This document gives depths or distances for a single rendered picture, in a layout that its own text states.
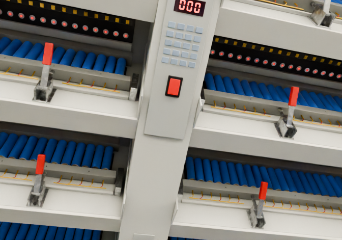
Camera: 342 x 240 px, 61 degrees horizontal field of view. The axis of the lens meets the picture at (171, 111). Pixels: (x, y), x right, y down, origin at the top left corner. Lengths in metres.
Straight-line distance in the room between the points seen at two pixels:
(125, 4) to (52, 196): 0.38
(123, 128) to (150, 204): 0.15
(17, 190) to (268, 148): 0.48
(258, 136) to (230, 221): 0.19
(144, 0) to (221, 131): 0.25
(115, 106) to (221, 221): 0.32
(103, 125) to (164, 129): 0.10
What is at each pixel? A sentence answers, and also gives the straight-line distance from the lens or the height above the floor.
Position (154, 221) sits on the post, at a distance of 0.59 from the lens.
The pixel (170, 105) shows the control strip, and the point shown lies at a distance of 0.48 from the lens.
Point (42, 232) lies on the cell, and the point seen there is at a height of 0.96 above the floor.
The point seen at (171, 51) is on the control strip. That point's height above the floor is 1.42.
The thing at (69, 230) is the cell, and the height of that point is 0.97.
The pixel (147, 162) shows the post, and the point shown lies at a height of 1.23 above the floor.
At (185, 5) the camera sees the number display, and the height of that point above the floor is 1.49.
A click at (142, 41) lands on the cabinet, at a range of 0.67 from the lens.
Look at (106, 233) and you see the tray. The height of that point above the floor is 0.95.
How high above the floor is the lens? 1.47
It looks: 17 degrees down
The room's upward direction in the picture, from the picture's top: 11 degrees clockwise
